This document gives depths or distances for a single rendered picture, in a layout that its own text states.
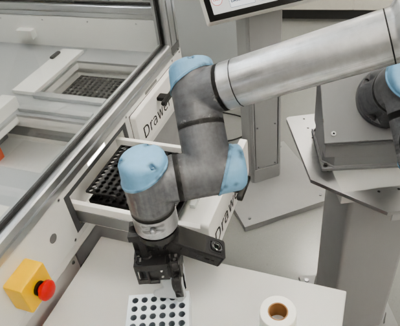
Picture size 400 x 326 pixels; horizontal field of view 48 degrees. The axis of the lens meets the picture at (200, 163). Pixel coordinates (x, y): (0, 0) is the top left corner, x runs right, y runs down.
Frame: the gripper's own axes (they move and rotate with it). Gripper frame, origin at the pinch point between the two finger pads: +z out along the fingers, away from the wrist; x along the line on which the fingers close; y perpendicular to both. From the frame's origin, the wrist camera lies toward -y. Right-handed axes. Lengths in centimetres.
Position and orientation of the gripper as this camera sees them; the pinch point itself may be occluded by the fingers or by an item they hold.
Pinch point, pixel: (184, 292)
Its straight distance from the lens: 92.5
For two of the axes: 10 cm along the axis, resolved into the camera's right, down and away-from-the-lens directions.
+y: -9.9, 0.9, 0.5
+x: 0.2, 6.4, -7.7
